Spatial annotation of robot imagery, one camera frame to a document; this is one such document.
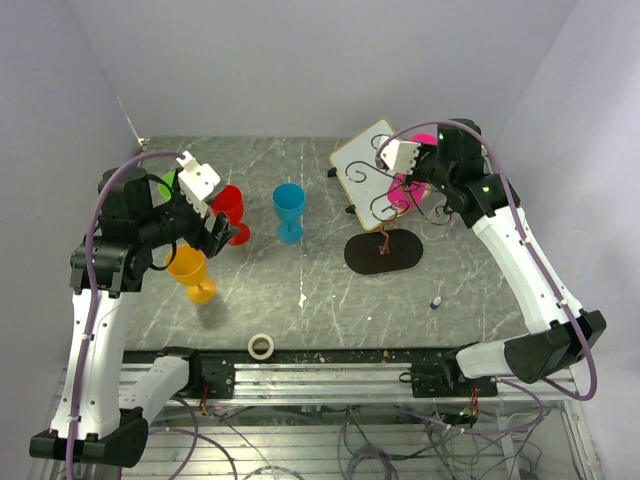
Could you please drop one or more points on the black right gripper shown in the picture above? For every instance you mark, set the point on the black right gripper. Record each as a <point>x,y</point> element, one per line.
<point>423,150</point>

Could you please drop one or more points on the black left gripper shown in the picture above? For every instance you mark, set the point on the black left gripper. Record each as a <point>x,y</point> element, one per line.
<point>210,242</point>

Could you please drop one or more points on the pink plastic wine glass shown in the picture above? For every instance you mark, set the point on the pink plastic wine glass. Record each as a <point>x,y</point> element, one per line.
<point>405,197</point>

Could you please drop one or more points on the blue plastic wine glass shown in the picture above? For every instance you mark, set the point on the blue plastic wine glass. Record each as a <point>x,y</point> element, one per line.
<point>289,203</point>

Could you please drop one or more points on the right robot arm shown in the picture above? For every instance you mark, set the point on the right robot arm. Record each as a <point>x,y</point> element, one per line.
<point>560,332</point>

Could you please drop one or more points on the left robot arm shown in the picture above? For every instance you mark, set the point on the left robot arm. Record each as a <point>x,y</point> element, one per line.
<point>95,423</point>

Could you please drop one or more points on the red plastic wine glass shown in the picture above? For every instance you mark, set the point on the red plastic wine glass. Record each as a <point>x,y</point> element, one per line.
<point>230,201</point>

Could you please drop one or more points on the orange plastic wine glass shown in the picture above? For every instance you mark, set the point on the orange plastic wine glass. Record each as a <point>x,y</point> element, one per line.
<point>189,268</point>

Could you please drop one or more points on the green plastic wine glass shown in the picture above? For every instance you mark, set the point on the green plastic wine glass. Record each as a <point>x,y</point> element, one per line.
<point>165,186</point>

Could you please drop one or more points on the yellow framed whiteboard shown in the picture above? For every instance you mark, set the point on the yellow framed whiteboard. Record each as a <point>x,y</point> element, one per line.
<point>354,166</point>

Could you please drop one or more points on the masking tape roll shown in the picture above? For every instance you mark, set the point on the masking tape roll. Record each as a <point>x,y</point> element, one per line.
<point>261,347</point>

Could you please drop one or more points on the small white blue cap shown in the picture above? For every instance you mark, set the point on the small white blue cap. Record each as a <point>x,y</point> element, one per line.
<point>435,303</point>

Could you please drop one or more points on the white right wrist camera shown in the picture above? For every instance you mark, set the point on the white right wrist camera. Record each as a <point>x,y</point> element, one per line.
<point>400,156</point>

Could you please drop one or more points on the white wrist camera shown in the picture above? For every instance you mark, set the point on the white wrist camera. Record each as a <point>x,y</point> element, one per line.
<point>200,183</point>
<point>400,156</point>

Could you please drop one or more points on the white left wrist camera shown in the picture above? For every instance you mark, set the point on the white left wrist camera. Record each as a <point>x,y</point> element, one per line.
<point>200,183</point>

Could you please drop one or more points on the copper wire wine glass rack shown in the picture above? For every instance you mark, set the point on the copper wire wine glass rack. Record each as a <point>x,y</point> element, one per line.
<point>384,250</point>

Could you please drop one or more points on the aluminium front mounting rail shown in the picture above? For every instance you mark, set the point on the aluminium front mounting rail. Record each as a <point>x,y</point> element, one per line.
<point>399,376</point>

